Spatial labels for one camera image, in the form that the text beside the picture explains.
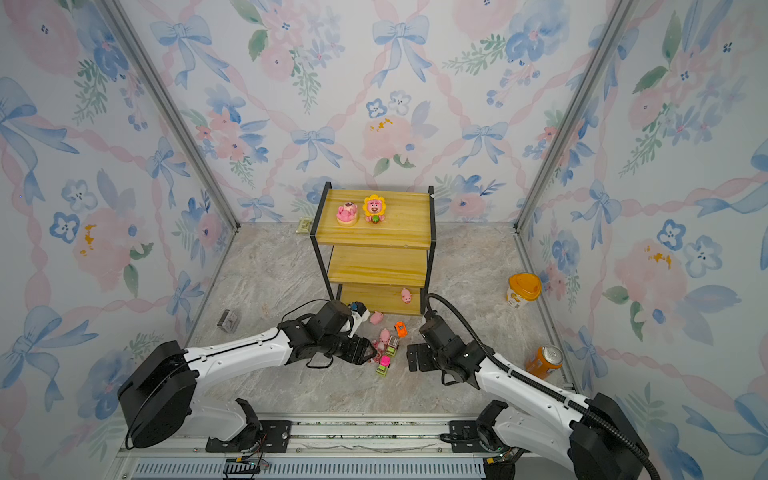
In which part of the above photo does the orange toy bulldozer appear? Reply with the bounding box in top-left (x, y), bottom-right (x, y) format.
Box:
top-left (394, 321), bottom-right (408, 338)

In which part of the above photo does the small pink bear figure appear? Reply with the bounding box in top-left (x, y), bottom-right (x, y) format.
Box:
top-left (373, 340), bottom-right (387, 362)

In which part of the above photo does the small grey box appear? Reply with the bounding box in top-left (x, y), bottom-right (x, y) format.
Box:
top-left (217, 309), bottom-right (240, 334)

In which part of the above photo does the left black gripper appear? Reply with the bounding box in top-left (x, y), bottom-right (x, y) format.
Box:
top-left (321, 333), bottom-right (380, 364)

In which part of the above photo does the orange soda can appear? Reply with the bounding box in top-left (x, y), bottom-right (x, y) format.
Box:
top-left (525, 345), bottom-right (564, 379)

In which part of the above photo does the green truck pink load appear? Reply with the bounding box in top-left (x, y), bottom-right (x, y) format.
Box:
top-left (376, 355), bottom-right (392, 377)

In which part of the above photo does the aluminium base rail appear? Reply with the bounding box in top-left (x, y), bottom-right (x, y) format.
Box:
top-left (104, 407), bottom-right (631, 480)

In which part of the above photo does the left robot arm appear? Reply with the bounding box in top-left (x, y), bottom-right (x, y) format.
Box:
top-left (118, 300), bottom-right (376, 453)

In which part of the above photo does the sunflower pink bear toy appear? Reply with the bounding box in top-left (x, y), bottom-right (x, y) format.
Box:
top-left (363, 194), bottom-right (387, 224)

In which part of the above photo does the pink pig near shelf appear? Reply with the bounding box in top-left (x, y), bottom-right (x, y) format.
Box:
top-left (369, 312), bottom-right (384, 325)

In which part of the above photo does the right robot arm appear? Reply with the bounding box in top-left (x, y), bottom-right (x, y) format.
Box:
top-left (419, 310), bottom-right (660, 479)

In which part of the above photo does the wooden three-tier shelf black frame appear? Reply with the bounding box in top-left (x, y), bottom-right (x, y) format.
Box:
top-left (310, 182), bottom-right (437, 316)

